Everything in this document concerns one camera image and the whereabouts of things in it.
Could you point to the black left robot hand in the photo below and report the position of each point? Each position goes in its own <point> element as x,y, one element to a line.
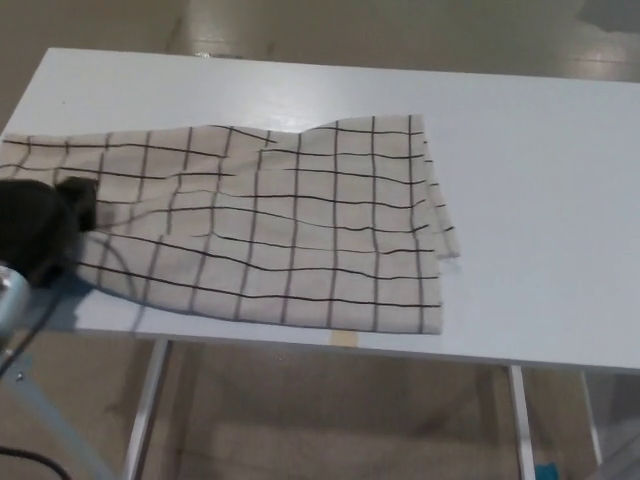
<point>35,225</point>

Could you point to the white checkered towel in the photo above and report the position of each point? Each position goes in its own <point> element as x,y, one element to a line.
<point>300,225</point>

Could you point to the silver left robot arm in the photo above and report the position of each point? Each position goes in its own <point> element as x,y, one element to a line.
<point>11,305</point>

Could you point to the grey metal stand leg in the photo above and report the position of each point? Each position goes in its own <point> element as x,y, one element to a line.
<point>45,425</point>

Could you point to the white table leg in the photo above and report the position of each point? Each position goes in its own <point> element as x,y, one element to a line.
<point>521,425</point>
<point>592,425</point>
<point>147,410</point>

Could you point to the beige tape strip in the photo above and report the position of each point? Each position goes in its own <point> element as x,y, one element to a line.
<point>345,338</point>

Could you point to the teal floor tape piece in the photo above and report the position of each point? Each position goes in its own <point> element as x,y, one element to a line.
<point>548,472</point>

